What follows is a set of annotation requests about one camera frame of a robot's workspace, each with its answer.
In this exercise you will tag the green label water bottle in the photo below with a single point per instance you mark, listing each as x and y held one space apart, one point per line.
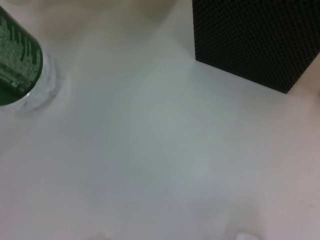
20 62

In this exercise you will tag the black mesh pen holder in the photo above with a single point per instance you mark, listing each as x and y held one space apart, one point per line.
250 37

